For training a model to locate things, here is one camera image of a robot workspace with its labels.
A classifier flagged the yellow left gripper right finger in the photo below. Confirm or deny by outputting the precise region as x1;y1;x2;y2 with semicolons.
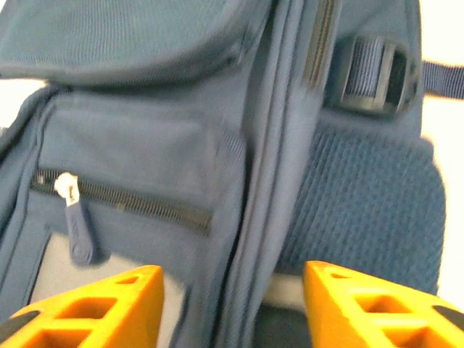
302;260;464;348

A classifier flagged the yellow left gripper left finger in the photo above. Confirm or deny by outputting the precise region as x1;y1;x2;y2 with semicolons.
0;265;165;348

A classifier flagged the navy blue backpack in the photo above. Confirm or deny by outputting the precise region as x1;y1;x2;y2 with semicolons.
0;0;464;348

